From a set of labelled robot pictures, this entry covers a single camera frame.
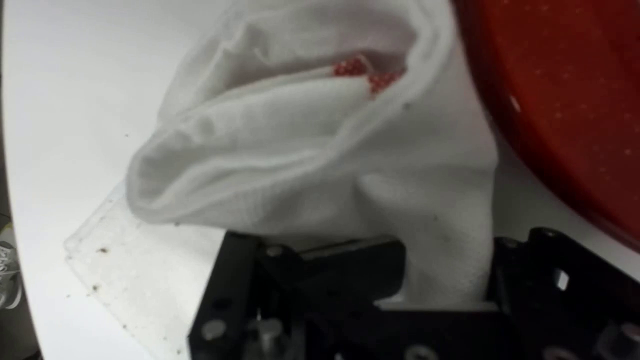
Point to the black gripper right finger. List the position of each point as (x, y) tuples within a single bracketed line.
[(532, 292)]

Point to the large red plate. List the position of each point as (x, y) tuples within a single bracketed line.
[(573, 101)]

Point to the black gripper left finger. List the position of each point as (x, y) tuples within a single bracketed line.
[(332, 281)]

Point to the white cloth towel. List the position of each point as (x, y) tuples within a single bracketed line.
[(300, 152)]

